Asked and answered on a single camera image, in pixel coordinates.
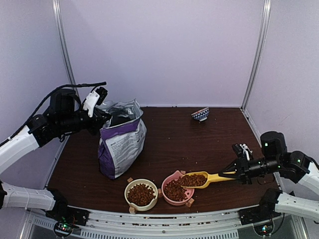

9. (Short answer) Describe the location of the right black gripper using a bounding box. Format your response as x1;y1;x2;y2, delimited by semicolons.
218;154;280;185

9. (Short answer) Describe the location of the yellow plastic scoop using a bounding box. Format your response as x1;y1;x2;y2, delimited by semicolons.
179;171;234;189

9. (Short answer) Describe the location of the purple puppy food bag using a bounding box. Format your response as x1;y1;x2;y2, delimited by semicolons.
98;99;147;180

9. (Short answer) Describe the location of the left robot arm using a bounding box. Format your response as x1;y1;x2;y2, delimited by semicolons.
0;83;111;221

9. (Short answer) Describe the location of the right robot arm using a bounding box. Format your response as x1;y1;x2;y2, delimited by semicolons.
218;131;319;222

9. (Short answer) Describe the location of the pink cat-ear pet bowl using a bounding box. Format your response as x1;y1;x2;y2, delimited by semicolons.
161;170;195;206

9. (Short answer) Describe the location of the brown kibble pet food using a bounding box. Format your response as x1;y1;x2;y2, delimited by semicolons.
127;184;156;207

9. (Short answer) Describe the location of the cream pet bowl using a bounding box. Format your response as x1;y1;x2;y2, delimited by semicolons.
124;179;159;212

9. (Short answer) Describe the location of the grey bowl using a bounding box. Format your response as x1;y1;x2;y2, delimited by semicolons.
101;101;114;110

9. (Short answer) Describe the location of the kibble in yellow scoop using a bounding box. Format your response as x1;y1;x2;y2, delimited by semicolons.
180;174;207;187

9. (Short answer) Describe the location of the wooden block front right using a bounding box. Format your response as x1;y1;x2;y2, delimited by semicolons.
185;198;194;208

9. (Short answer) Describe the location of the right circuit board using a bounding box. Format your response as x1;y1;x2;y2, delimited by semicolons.
254;222;274;237

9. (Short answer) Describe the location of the circuit board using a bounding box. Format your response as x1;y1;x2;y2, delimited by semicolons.
254;222;274;237
53;222;74;238

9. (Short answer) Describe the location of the kibble in pink bowl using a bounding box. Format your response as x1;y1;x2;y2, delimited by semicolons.
164;180;187;202

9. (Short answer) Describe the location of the blue zigzag patterned bowl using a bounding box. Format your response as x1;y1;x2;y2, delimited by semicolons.
191;107;210;122

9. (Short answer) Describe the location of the wooden block between bowls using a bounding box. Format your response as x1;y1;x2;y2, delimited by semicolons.
158;188;163;198

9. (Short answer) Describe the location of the wooden block front left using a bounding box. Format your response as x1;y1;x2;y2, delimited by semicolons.
129;207;137;215

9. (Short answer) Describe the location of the left circuit board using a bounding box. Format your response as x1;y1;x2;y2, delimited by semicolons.
53;222;74;238

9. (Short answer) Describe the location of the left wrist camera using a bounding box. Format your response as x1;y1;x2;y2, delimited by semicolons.
82;87;108;118

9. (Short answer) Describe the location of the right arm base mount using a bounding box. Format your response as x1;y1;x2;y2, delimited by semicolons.
238;188;282;225

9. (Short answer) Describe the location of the left black braided cable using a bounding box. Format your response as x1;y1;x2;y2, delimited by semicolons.
4;81;107;140

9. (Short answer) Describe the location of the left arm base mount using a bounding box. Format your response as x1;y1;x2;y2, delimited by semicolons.
44;189;89;227

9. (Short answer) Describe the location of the front aluminium rail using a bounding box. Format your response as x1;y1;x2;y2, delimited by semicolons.
24;194;310;239

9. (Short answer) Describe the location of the left aluminium frame post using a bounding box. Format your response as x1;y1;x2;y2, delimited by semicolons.
52;0;76;85

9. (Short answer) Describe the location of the aluminium frame post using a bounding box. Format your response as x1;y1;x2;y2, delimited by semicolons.
241;0;272;112
52;0;76;85

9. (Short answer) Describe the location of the right aluminium frame post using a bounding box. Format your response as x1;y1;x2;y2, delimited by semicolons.
241;0;272;112

